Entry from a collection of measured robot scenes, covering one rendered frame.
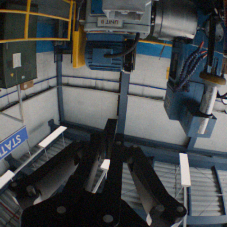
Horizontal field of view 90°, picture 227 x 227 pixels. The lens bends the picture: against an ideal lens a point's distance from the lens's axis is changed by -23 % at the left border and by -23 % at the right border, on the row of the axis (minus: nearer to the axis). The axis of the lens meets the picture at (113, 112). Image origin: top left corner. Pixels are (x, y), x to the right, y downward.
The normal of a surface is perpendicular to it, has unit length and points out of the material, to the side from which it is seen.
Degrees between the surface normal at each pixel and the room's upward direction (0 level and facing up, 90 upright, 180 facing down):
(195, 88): 90
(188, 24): 69
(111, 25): 90
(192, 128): 90
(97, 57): 90
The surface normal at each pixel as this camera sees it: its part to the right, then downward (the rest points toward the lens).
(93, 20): -0.15, 0.41
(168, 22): -0.16, 0.74
